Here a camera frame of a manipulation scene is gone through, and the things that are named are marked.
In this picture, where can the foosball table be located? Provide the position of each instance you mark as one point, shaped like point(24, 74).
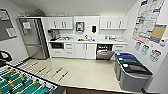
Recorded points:
point(23, 80)

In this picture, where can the yellow notice board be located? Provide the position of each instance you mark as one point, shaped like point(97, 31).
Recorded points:
point(158, 33)

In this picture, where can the black built-in microwave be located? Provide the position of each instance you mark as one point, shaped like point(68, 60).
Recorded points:
point(57, 45)

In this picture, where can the grey bin with blue lid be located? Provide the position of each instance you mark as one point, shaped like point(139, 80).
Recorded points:
point(125, 55)

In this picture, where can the white paper on refrigerator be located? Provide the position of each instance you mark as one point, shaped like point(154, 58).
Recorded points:
point(26, 25)

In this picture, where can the grey bulletin board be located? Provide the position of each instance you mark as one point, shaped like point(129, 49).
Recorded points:
point(2, 31)

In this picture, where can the stainless steel dishwasher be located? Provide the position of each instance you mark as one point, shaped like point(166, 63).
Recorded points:
point(104, 52)

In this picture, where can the black wall soap dispenser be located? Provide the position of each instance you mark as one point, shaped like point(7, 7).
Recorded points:
point(94, 29)

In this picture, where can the large colourful wall poster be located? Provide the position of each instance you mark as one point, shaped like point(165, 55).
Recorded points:
point(146, 18)

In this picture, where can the white drawer unit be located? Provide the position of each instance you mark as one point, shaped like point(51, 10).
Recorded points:
point(69, 50)
point(120, 48)

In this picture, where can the stainless steel refrigerator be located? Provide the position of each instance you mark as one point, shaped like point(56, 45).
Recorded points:
point(31, 38)

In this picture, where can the chrome faucet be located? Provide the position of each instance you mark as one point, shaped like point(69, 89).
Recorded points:
point(86, 37)

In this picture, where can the steel paper towel dispenser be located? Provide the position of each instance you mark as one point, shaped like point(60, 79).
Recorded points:
point(80, 27)

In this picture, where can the white wall cabinet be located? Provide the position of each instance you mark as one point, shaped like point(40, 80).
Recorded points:
point(113, 22)
point(60, 23)

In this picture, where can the white two-door sink cabinet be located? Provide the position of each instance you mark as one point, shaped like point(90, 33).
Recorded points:
point(85, 51)

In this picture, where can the white drawer under microwave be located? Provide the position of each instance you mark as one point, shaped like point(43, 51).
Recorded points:
point(57, 52)

